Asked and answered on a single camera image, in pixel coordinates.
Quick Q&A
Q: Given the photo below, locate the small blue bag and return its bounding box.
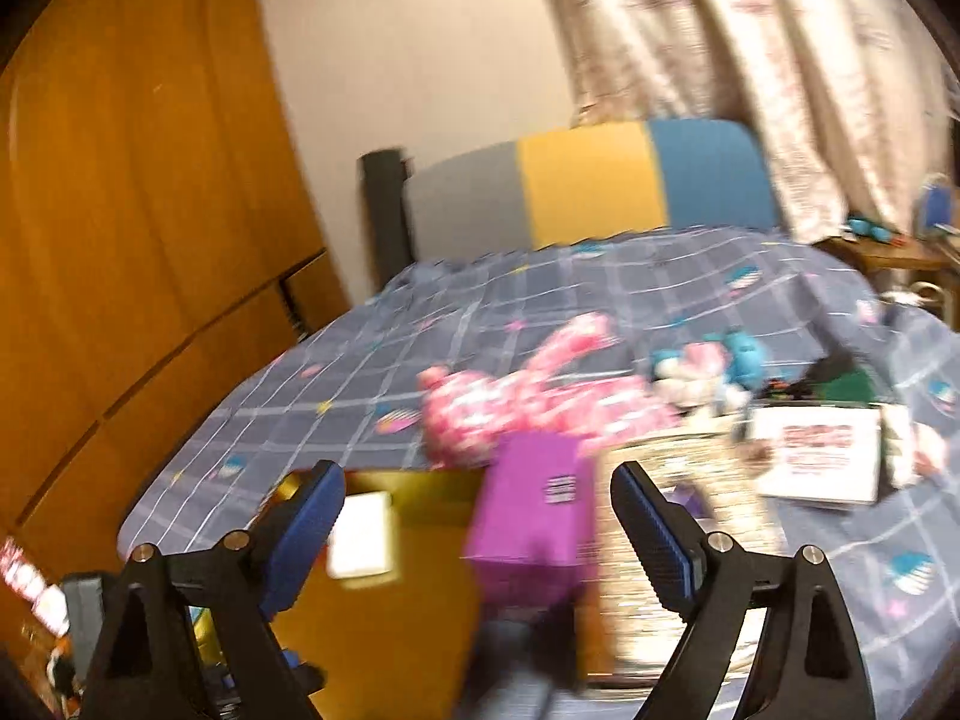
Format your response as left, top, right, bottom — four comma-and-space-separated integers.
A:
919, 175, 960, 235

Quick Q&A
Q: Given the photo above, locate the blue plush toy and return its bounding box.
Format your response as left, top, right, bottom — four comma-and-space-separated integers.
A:
649, 326, 772, 413

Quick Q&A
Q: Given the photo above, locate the grey yellow blue headboard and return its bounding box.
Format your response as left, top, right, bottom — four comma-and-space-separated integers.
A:
360, 118, 781, 293

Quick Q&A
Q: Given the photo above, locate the teal toy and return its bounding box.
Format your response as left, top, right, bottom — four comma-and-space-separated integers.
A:
844, 216, 912, 246

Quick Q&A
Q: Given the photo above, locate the blue grid printed blanket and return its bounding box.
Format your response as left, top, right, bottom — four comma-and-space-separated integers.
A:
116, 225, 960, 720

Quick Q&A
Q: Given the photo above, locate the white booklet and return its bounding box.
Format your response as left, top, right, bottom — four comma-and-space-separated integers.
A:
748, 405, 884, 508

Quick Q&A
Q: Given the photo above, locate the yellow cardboard box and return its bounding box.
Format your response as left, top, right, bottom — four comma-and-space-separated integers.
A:
266, 469, 485, 695

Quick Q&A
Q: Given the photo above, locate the wooden wardrobe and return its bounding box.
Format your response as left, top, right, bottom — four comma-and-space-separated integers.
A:
0, 0, 353, 616

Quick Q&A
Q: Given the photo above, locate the pink spotted plush toy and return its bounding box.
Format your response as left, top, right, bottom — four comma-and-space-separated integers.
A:
416, 313, 680, 466

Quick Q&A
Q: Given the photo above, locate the patterned beige curtain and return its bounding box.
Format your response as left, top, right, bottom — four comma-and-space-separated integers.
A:
525, 0, 953, 241

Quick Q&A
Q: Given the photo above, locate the shiny woven basket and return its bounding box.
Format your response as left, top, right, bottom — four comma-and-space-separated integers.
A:
585, 431, 788, 683

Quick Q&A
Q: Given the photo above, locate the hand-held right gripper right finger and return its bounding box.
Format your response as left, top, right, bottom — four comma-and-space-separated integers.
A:
610, 461, 878, 720

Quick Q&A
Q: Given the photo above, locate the purple box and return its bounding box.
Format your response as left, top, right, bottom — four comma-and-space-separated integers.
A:
461, 431, 601, 610

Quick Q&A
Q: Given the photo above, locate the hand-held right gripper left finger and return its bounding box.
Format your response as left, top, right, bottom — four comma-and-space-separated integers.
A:
79, 459, 347, 720

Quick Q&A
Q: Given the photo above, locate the wooden nightstand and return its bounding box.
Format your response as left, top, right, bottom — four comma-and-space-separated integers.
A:
814, 229, 960, 280

